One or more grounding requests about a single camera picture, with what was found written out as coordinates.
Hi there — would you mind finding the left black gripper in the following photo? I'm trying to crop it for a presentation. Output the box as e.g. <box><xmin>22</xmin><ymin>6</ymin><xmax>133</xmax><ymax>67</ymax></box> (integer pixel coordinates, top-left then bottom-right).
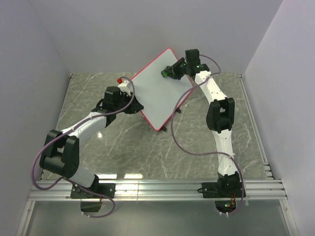
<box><xmin>115</xmin><ymin>92</ymin><xmax>144</xmax><ymax>115</ymax></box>

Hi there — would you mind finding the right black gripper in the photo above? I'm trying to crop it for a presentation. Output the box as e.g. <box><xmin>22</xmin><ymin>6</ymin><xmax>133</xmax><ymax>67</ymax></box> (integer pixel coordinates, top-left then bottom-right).
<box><xmin>163</xmin><ymin>58</ymin><xmax>189</xmax><ymax>81</ymax></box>

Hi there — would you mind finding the green whiteboard eraser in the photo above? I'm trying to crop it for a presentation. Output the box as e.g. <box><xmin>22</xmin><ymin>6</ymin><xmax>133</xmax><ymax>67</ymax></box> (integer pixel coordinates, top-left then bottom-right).
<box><xmin>161</xmin><ymin>71</ymin><xmax>168</xmax><ymax>78</ymax></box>

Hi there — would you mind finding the pink framed whiteboard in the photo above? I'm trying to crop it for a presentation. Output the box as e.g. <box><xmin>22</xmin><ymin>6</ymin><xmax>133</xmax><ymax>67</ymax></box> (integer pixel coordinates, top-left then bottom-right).
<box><xmin>131</xmin><ymin>48</ymin><xmax>192</xmax><ymax>131</ymax></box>

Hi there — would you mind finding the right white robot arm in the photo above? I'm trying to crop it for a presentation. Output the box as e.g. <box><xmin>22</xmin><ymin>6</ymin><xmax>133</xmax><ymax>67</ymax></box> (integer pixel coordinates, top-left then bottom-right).
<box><xmin>161</xmin><ymin>49</ymin><xmax>242</xmax><ymax>198</ymax></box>

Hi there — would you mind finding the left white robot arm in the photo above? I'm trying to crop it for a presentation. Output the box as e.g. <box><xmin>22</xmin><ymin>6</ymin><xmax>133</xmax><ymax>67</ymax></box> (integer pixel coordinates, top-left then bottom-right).
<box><xmin>39</xmin><ymin>81</ymin><xmax>144</xmax><ymax>198</ymax></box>

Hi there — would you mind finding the black whiteboard stand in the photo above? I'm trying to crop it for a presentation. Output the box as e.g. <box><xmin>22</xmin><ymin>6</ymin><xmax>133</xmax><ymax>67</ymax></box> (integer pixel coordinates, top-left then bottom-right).
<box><xmin>141</xmin><ymin>105</ymin><xmax>183</xmax><ymax>131</ymax></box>

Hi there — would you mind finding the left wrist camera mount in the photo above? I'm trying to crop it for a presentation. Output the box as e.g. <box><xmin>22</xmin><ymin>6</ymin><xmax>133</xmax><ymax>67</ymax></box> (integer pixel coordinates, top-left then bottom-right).
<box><xmin>117</xmin><ymin>78</ymin><xmax>133</xmax><ymax>96</ymax></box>

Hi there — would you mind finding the aluminium mounting rail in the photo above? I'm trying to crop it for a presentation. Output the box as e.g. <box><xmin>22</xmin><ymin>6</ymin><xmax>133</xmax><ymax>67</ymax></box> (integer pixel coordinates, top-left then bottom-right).
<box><xmin>28</xmin><ymin>179</ymin><xmax>287</xmax><ymax>201</ymax></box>

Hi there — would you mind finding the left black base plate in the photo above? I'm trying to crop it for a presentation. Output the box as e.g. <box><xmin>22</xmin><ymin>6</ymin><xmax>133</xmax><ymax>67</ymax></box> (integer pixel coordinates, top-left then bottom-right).
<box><xmin>70</xmin><ymin>183</ymin><xmax>116</xmax><ymax>199</ymax></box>

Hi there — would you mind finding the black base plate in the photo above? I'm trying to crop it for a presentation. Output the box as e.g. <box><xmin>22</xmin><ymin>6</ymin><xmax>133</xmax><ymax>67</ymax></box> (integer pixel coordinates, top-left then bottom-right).
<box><xmin>197</xmin><ymin>182</ymin><xmax>246</xmax><ymax>199</ymax></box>
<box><xmin>70</xmin><ymin>183</ymin><xmax>116</xmax><ymax>199</ymax></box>

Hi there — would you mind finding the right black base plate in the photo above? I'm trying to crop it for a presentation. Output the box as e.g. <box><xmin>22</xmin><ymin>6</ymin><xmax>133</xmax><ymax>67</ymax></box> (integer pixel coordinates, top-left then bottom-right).
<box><xmin>197</xmin><ymin>182</ymin><xmax>246</xmax><ymax>199</ymax></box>

